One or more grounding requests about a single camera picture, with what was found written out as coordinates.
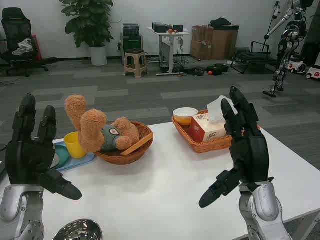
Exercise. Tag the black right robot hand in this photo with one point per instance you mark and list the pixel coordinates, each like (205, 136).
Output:
(252, 155)

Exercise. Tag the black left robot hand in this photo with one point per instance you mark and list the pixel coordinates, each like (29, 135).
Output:
(27, 160)

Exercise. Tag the shiny metal bowl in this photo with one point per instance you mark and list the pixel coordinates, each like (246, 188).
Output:
(80, 231)

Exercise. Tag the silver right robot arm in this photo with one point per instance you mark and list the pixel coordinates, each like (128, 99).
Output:
(265, 207)

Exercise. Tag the white and orange ceramic bowl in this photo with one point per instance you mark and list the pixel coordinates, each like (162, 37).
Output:
(185, 116)

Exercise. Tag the grey knit shoe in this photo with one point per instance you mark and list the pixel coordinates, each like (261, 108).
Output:
(54, 161)

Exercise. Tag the green plastic plate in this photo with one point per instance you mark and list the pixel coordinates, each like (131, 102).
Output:
(62, 155)

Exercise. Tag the rectangular orange wicker basket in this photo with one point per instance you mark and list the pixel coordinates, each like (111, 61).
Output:
(212, 146)

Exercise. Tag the light blue plastic tray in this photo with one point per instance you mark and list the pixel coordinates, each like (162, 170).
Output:
(75, 162)

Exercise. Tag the yellow plastic cup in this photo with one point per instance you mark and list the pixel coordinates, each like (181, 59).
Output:
(73, 147)

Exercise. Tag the red tissue box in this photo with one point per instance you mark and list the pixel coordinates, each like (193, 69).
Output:
(202, 128)

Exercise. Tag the white tissue sheet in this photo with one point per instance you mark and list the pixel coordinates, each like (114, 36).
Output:
(215, 110)

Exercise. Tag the brown teddy bear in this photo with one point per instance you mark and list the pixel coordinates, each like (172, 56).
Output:
(92, 130)

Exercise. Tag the black floor bag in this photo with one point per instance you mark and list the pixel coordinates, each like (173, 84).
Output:
(218, 68)

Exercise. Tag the black folding cot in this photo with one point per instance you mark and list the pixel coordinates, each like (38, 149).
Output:
(252, 60)

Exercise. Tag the round wicker basket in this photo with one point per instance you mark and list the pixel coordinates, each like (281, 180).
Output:
(125, 158)

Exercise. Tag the white toy car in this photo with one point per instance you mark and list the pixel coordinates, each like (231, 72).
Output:
(297, 66)
(313, 73)

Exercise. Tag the grey crumpled cloth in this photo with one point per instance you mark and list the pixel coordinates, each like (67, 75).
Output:
(23, 47)

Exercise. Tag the flat wooden board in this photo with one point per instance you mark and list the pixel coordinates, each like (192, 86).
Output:
(140, 145)

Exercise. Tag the large cardboard box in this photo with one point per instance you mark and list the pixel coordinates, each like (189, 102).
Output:
(223, 43)

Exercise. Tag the silver humanoid robot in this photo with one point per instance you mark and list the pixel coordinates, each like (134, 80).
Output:
(287, 37)

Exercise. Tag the narrow cardboard box stack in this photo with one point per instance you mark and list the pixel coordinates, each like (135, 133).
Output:
(201, 42)

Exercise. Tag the white plant pot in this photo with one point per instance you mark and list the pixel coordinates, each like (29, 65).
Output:
(98, 56)

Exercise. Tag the white standing desk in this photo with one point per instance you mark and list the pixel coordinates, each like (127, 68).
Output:
(171, 50)

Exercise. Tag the black office chair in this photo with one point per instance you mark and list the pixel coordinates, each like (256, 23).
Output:
(17, 27)

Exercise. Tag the black bag on boxes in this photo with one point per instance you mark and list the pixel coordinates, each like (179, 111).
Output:
(220, 22)

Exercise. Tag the beige plastic stool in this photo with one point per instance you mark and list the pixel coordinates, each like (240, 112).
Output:
(135, 63)

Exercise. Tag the small black equipment box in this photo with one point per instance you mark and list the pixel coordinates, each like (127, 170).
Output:
(177, 28)

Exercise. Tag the green leafy plant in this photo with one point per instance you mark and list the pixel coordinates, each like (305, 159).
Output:
(88, 20)

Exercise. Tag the black equipment cabinet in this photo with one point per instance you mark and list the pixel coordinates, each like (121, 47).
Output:
(132, 37)

